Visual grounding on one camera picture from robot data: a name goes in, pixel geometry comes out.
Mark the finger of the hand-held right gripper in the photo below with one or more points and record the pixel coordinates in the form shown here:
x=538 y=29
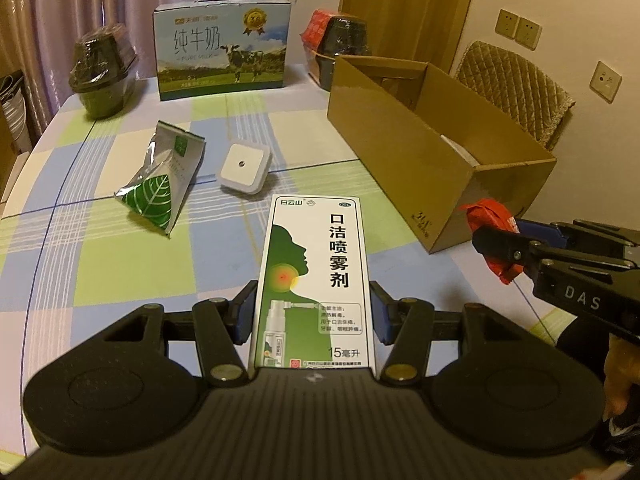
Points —
x=555 y=235
x=505 y=245

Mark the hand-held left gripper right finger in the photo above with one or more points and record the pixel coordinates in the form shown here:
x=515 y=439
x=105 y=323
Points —
x=379 y=312

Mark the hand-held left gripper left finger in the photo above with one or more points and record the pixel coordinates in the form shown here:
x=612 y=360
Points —
x=247 y=315

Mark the red snack wrapper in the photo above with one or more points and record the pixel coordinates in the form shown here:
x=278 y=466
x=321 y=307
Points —
x=492 y=217

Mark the green and white spray box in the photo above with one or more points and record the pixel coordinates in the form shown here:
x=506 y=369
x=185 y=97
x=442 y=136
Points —
x=310 y=270

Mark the brown cardboard box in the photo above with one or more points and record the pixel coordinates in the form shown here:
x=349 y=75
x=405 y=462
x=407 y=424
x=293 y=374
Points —
x=400 y=150

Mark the checked cloth-covered desktop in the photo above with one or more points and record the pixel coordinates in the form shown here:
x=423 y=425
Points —
x=100 y=270

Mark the person's right hand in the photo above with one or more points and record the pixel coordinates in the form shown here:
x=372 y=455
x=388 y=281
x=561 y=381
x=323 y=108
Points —
x=616 y=385

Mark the person's dark clothing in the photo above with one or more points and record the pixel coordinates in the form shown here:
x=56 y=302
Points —
x=620 y=440

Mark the white square night light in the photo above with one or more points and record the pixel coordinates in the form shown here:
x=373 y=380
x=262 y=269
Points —
x=242 y=165

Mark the green leaf foil packet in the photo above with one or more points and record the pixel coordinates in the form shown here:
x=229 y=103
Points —
x=150 y=195

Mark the chair with quilted cover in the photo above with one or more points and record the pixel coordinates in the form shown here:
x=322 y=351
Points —
x=510 y=85

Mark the wrapped black bowls red label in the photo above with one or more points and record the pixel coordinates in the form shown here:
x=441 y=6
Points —
x=345 y=35

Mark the wrapped black bowl set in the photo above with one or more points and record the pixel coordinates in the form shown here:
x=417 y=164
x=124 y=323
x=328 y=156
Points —
x=100 y=85

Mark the milk carton gift box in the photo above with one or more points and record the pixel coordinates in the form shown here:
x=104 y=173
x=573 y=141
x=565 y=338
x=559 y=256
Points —
x=200 y=45

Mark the grey shopping bag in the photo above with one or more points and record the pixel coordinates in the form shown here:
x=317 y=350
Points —
x=12 y=105

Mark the beige wall socket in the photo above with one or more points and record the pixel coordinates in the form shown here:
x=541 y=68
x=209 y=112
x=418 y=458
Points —
x=605 y=81
x=528 y=32
x=506 y=22

